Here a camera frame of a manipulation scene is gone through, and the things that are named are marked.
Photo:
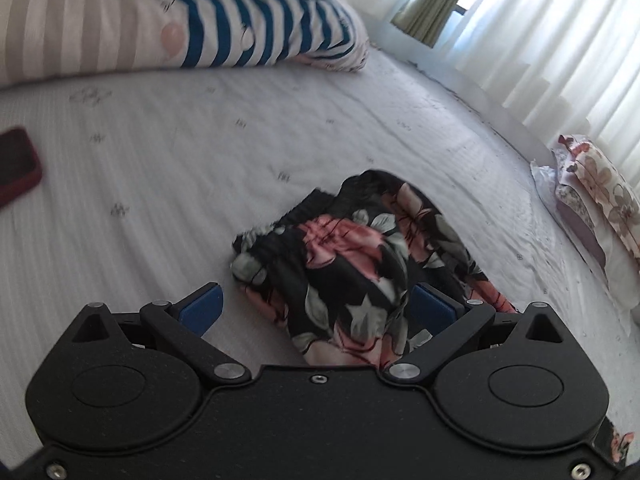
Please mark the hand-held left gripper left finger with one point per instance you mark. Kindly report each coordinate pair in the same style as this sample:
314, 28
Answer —
202, 307

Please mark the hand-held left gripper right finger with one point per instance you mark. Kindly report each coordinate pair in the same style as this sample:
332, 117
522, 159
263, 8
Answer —
432, 310

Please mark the black floral pants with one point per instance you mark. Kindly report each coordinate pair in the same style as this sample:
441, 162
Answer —
350, 270

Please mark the bed with grey sheet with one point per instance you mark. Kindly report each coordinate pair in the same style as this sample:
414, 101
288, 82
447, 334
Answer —
200, 160

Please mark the purple floral pillow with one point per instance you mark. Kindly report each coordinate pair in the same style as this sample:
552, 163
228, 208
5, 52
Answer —
575, 215

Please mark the white pillow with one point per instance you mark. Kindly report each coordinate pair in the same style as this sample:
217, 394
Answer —
622, 270

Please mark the phone in red case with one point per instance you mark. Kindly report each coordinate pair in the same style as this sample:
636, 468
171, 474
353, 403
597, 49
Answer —
15, 165

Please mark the white sheer curtain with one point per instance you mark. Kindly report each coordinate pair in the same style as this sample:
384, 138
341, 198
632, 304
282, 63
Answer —
550, 35

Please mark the green curtain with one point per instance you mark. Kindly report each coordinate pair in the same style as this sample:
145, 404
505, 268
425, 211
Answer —
440, 0

